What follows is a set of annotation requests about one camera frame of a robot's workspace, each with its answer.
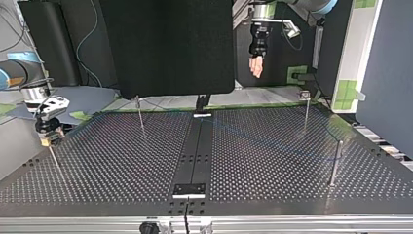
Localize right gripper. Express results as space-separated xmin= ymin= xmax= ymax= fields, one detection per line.
xmin=34 ymin=116 xmax=66 ymax=148

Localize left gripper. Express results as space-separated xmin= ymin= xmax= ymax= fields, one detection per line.
xmin=247 ymin=22 xmax=272 ymax=79

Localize connector holder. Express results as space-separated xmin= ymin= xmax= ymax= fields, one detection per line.
xmin=193 ymin=94 xmax=213 ymax=118

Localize black panel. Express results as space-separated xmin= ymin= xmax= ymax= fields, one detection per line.
xmin=98 ymin=0 xmax=236 ymax=100

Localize black knob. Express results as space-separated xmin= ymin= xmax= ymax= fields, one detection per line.
xmin=138 ymin=221 xmax=161 ymax=234

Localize metal post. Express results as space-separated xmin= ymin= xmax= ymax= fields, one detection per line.
xmin=327 ymin=139 xmax=345 ymax=188
xmin=134 ymin=95 xmax=146 ymax=132
xmin=299 ymin=90 xmax=313 ymax=132
xmin=47 ymin=144 xmax=62 ymax=169

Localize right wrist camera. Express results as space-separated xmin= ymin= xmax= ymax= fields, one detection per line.
xmin=36 ymin=95 xmax=71 ymax=122

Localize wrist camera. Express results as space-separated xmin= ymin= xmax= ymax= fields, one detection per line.
xmin=250 ymin=18 xmax=302 ymax=40
xmin=36 ymin=95 xmax=71 ymax=122

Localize black cable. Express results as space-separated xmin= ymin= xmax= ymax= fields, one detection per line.
xmin=183 ymin=196 xmax=192 ymax=234
xmin=280 ymin=20 xmax=305 ymax=53

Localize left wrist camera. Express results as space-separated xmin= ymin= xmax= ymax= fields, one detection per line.
xmin=250 ymin=18 xmax=302 ymax=40

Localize thin teal cable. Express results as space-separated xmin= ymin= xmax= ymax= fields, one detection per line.
xmin=75 ymin=0 xmax=103 ymax=88

